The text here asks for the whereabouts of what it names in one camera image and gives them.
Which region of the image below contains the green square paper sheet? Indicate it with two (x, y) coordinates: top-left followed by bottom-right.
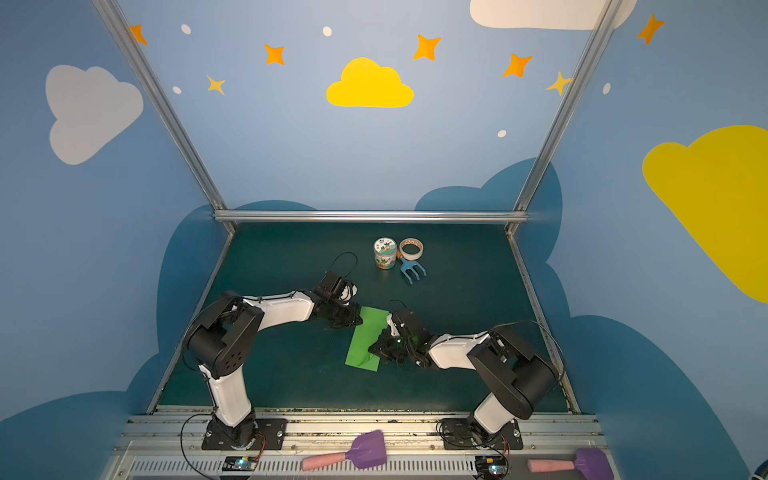
(345, 307), (390, 372)

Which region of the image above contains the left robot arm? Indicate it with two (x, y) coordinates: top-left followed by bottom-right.
(183, 284), (362, 450)

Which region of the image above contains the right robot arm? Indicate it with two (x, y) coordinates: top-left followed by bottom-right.
(368, 323), (560, 449)

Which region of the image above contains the blue garden hand rake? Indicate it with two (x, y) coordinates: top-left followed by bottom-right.
(400, 258), (427, 285)

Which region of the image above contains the carrot snack jar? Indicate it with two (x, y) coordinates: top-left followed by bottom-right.
(373, 237), (398, 270)

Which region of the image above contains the white tape roll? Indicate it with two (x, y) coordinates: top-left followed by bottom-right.
(398, 237), (424, 261)

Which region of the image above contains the right green circuit board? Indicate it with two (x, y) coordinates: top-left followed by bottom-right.
(474, 456), (509, 480)

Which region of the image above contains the green circuit board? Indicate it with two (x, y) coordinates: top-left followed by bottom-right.
(474, 456), (509, 480)
(222, 456), (260, 472)

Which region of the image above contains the left green circuit board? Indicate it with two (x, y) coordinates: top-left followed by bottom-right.
(222, 456), (260, 472)

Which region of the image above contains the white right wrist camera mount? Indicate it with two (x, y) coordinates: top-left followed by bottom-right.
(387, 308), (431, 343)

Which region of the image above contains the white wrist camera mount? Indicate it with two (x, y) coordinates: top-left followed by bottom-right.
(314, 271), (357, 303)
(387, 308), (431, 343)

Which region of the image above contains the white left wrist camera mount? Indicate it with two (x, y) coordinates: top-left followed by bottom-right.
(314, 271), (357, 303)

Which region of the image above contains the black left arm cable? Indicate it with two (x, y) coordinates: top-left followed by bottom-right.
(328, 251), (359, 280)

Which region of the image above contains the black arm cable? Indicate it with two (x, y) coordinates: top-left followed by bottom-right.
(509, 319), (566, 385)
(328, 251), (359, 280)

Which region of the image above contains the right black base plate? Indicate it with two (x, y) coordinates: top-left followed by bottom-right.
(436, 418), (524, 451)

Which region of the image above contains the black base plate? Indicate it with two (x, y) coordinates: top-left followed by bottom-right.
(436, 418), (524, 451)
(201, 416), (287, 451)

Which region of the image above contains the purple scoop pink handle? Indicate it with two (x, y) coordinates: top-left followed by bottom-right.
(527, 448), (615, 480)
(301, 430), (387, 471)

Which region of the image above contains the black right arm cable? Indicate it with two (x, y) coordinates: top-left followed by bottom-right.
(509, 319), (566, 385)

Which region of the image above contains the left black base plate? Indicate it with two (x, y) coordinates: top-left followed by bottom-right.
(201, 416), (287, 451)

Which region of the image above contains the aluminium back frame rail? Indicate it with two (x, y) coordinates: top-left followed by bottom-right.
(214, 210), (528, 224)

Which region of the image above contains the aluminium front rail base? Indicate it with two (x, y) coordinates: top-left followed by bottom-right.
(102, 407), (620, 479)

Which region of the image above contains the aluminium left corner post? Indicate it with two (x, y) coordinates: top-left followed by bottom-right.
(92, 0), (228, 213)

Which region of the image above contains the aluminium corner post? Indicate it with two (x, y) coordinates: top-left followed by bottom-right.
(92, 0), (228, 213)
(505, 0), (625, 239)

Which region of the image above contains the aluminium right corner post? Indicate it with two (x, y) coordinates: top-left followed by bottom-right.
(505, 0), (625, 239)

